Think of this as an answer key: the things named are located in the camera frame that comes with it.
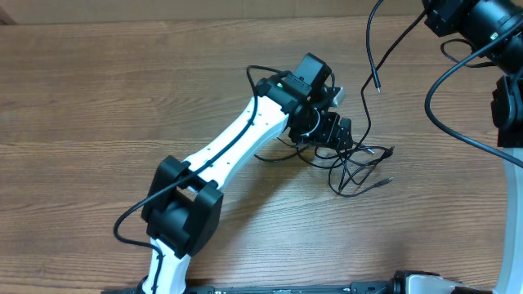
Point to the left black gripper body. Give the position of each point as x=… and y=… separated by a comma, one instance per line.
x=328, y=125

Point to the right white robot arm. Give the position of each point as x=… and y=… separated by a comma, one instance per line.
x=494, y=30

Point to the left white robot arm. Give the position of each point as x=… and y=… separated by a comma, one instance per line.
x=183, y=205

